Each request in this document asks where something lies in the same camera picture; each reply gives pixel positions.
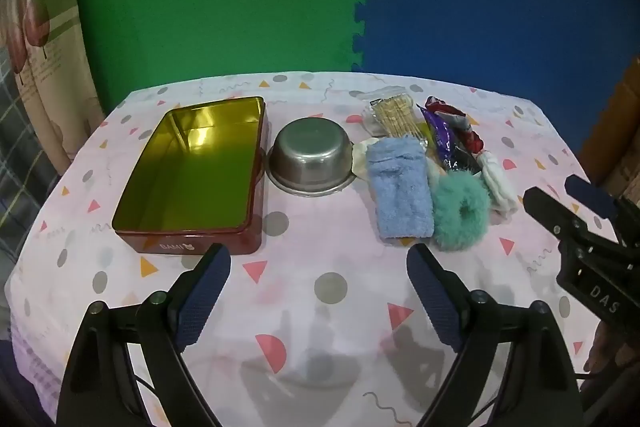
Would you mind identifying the person's right hand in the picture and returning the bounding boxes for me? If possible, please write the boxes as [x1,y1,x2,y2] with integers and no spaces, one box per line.
[583,324,613,374]

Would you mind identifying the red tin box gold inside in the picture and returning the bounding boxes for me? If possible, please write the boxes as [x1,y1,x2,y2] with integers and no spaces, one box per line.
[111,96,267,255]

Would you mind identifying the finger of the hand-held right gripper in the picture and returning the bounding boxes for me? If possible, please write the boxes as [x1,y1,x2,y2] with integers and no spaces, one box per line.
[565,174,621,219]
[523,187,588,240]

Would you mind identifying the blue fluffy towel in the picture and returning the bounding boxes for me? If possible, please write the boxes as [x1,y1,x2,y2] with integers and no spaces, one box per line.
[365,138,435,240]

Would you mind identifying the brown foam mat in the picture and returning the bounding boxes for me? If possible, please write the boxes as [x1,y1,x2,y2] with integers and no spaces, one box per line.
[577,57,640,180]

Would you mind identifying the white satin pouch red scrunchie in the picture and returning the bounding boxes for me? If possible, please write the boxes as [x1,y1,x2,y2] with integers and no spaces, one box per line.
[425,96,518,222]

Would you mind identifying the teal fluffy scrunchie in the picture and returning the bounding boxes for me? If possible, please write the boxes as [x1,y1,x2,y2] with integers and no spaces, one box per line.
[431,172,492,253]

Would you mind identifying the pink printed tablecloth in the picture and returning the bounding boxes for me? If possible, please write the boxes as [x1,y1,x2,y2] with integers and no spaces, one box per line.
[5,71,618,427]

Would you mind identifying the toothpick packet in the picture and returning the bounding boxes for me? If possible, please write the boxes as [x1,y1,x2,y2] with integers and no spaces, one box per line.
[370,97,431,142]

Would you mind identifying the plaid cloth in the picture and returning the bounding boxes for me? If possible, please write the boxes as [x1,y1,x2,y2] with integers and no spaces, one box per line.
[0,47,57,253]

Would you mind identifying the cream satin scrunchie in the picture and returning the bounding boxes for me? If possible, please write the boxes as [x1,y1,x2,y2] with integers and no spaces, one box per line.
[352,137,383,180]

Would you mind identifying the purple snack packet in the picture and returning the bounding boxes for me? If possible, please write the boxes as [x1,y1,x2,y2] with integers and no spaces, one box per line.
[421,104,480,174]

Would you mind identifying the cardboard box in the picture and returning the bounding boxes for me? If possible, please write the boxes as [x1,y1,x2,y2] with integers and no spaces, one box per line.
[600,147,640,208]

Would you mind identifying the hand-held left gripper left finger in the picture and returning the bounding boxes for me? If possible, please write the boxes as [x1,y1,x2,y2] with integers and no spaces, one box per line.
[56,243,232,427]

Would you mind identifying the stainless steel bowl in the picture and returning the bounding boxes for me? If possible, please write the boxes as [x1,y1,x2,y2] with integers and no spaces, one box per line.
[266,119,362,196]

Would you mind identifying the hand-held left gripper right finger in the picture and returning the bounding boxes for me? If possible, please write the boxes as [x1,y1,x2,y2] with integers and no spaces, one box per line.
[406,243,586,427]

